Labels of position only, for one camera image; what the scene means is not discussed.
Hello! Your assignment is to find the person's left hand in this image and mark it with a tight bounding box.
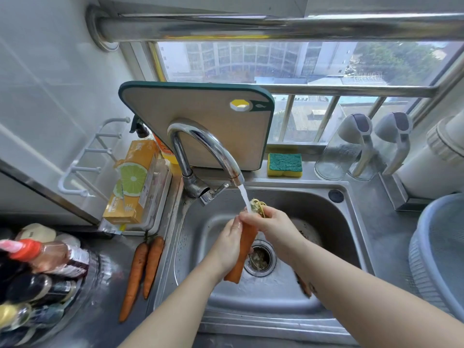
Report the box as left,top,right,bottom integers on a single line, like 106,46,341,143
206,215,251,278

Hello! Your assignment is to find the person's right hand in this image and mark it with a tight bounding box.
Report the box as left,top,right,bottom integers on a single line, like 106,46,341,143
239,205,309,267

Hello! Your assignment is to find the orange carrot with leafy stem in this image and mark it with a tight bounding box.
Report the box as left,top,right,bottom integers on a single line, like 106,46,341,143
224,198,268,284

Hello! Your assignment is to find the slim orange carrot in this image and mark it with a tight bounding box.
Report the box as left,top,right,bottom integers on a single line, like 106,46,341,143
118,232,149,323

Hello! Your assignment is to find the chrome faucet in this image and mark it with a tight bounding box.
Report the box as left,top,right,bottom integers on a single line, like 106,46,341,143
166,118,246,206

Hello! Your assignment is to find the blue plastic colander basin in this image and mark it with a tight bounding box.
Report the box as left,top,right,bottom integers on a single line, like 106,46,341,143
408,193,464,321

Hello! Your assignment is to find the person's right forearm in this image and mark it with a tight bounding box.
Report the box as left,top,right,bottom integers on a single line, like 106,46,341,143
293,241,464,348

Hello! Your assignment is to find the person's left forearm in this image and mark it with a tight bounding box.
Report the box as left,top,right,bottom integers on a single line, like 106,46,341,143
117,255,224,348

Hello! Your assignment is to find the stainless steel sink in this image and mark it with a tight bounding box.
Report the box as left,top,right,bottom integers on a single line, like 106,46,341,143
154,177,376,345

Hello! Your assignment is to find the steel drain strainer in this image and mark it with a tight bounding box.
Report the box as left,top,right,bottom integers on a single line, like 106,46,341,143
243,239,277,278

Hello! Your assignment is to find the yellow green sponge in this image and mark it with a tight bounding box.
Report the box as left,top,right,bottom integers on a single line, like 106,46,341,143
267,152,304,178

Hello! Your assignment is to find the white plastic tray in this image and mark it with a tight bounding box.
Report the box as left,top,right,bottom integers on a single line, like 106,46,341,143
123,159,173,236

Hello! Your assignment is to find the transparent plastic packet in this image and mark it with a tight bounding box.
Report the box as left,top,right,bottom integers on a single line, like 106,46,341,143
142,158,167,229

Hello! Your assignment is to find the glass pitcher with grey lid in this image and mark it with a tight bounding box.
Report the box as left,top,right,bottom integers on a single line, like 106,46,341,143
347,111,414,181
314,113,374,181

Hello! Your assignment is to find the yellow dish soap pump bottle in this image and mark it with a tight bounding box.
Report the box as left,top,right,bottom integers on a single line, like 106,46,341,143
130,114,180,165

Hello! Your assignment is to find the clear plastic bag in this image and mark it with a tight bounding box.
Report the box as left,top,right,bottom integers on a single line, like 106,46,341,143
98,219,126,235

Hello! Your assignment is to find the orange box with lime picture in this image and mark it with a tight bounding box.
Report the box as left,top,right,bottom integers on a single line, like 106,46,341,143
102,139,160,225

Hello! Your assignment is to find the beige green-rimmed cutting board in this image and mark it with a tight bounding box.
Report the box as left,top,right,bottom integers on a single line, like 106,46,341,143
118,81,276,172

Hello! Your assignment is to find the white capped bottle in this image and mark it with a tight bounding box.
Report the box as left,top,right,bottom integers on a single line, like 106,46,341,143
55,232,81,249

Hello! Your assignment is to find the window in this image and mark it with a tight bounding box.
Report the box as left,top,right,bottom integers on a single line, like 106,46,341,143
148,40,464,145

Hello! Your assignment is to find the red capped sauce bottle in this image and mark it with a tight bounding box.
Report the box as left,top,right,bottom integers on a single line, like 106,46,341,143
0,239,90,279

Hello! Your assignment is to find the dark soy sauce bottle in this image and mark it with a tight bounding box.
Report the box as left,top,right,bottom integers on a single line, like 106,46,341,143
5,273,79,305

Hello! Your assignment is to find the beige capped bottle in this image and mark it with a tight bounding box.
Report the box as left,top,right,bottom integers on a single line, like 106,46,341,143
15,223,57,243

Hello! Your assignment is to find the steel overhead pipe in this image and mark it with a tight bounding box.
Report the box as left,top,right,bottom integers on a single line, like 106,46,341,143
86,5,464,53

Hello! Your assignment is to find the black capped dark bottle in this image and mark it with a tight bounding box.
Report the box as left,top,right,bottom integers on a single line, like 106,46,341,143
0,249,24,283

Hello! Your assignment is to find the yellow capped bottle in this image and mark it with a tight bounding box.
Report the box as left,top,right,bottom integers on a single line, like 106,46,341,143
0,302,66,331

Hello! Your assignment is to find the white duct pipe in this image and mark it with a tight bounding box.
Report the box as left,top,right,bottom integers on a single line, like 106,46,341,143
395,110,464,200

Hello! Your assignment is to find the steel window guard rail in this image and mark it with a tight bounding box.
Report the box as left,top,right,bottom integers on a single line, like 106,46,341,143
268,84,439,144

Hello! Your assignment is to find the white wall hook rack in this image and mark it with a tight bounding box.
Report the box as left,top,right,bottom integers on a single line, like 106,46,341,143
58,116,131,197

